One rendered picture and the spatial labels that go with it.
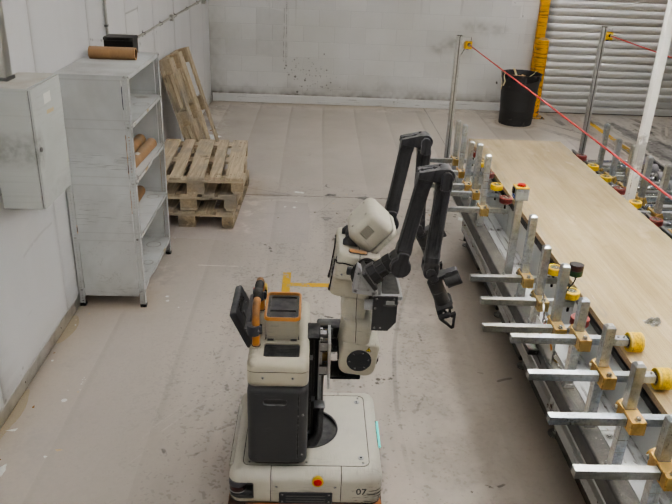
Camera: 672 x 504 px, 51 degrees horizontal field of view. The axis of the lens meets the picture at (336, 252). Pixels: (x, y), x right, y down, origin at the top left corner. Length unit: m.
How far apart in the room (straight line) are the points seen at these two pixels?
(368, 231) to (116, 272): 2.50
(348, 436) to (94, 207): 2.32
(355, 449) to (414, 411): 0.80
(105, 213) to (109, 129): 0.55
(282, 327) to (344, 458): 0.67
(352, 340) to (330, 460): 0.56
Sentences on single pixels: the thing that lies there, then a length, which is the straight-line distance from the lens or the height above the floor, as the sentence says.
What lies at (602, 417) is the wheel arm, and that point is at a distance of 2.51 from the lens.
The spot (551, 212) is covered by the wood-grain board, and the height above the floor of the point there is 0.90.
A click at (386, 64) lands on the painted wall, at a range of 10.77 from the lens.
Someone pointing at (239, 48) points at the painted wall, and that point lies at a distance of 10.75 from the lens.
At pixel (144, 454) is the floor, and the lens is 3.71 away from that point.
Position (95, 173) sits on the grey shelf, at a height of 0.94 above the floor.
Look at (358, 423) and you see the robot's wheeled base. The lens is 3.39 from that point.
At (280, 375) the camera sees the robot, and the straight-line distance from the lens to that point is 2.85.
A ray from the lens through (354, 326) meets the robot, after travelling 2.92.
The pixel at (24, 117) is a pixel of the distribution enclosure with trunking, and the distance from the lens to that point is 3.68.
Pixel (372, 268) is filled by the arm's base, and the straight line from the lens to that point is 2.65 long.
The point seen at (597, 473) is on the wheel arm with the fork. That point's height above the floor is 0.95.
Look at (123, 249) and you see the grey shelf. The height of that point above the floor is 0.43.
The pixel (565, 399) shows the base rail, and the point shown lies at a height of 0.70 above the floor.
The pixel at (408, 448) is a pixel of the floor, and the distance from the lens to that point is 3.72.
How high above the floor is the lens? 2.37
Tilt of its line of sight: 24 degrees down
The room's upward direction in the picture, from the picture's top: 2 degrees clockwise
